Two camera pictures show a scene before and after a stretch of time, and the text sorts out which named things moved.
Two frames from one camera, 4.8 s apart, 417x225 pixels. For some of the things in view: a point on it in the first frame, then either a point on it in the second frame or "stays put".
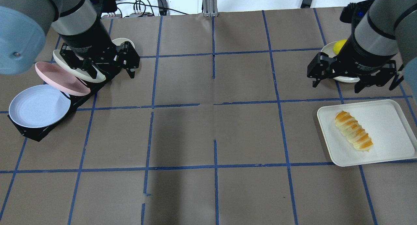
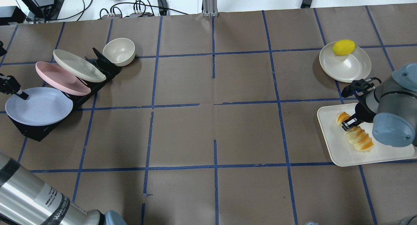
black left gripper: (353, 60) -> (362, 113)
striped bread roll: (348, 127) stays put
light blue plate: (39, 105) stays put
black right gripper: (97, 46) -> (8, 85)
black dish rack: (38, 133) stays put
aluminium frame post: (209, 3) stays put
